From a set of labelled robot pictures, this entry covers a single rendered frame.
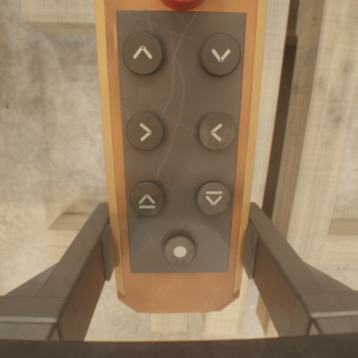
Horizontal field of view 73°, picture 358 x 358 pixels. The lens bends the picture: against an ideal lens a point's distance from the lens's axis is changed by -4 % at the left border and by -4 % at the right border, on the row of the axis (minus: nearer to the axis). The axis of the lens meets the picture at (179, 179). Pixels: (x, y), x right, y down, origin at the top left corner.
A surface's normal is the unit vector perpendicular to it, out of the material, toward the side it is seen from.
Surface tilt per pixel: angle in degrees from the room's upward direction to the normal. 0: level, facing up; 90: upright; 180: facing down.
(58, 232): 0
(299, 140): 90
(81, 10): 0
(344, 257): 0
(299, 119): 90
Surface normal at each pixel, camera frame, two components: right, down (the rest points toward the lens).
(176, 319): 0.03, 0.30
